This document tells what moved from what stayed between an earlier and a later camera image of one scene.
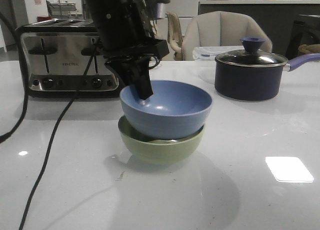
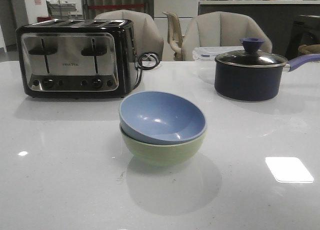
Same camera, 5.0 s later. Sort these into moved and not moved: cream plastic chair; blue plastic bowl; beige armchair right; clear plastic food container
Moved: blue plastic bowl
Not moved: cream plastic chair; beige armchair right; clear plastic food container
